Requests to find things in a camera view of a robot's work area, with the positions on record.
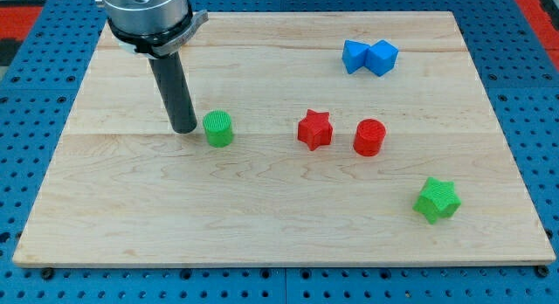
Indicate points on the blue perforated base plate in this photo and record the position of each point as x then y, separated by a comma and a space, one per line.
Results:
50, 43

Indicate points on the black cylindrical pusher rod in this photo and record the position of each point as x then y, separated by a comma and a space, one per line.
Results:
173, 88

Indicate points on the green star block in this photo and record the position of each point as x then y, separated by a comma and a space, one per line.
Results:
437, 199

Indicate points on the red star block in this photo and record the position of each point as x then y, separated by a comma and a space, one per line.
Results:
315, 129

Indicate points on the red cylinder block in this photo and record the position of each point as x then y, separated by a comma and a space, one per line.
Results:
369, 137

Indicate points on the blue double cube block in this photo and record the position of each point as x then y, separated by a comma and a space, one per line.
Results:
379, 58

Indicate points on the green cylinder block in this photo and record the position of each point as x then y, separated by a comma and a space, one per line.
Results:
218, 128

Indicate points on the light wooden board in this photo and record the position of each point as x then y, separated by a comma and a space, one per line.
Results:
123, 190

